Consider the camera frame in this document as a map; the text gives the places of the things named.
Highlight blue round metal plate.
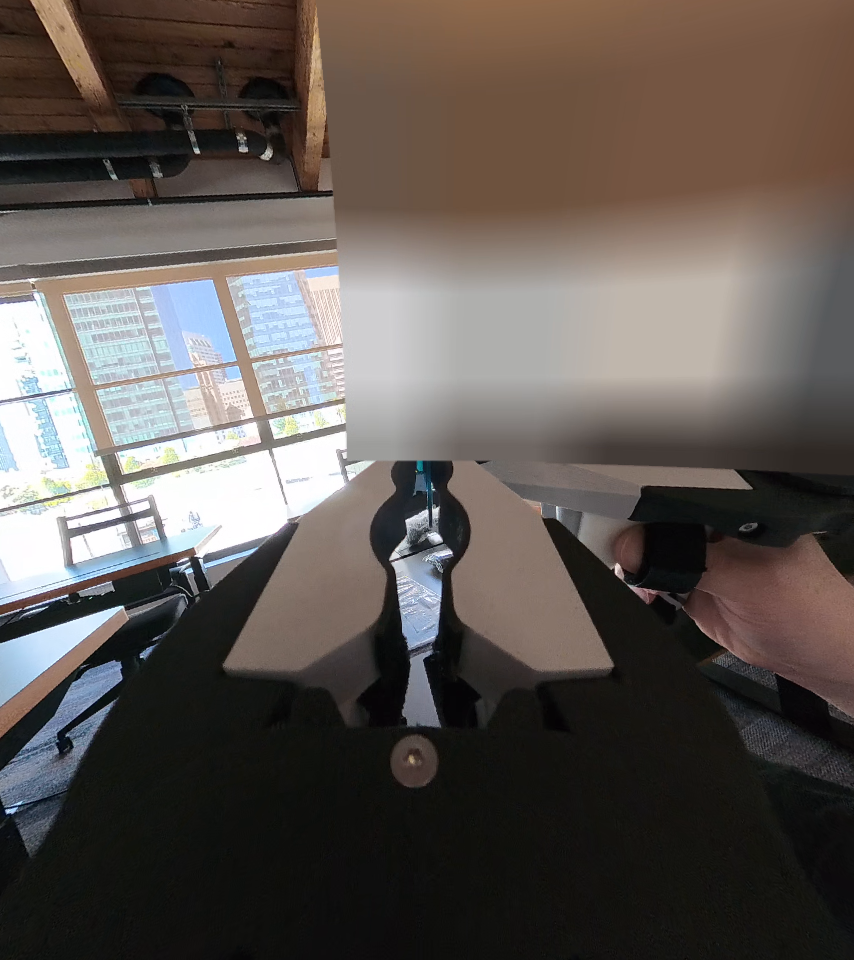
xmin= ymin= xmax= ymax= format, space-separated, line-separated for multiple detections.
xmin=412 ymin=459 xmax=439 ymax=526

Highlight person's right hand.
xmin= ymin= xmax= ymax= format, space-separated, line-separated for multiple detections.
xmin=613 ymin=522 xmax=842 ymax=676

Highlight black ceiling pipes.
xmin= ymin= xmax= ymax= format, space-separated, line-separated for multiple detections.
xmin=0 ymin=75 xmax=300 ymax=200

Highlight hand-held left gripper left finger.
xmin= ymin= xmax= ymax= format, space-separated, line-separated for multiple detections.
xmin=223 ymin=461 xmax=404 ymax=727

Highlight black office chair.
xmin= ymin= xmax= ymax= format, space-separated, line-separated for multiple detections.
xmin=55 ymin=588 xmax=191 ymax=755

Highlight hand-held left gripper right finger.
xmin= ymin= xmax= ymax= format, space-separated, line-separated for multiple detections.
xmin=436 ymin=462 xmax=615 ymax=727

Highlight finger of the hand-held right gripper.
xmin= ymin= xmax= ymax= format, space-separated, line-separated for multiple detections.
xmin=481 ymin=462 xmax=643 ymax=524
xmin=598 ymin=465 xmax=755 ymax=492

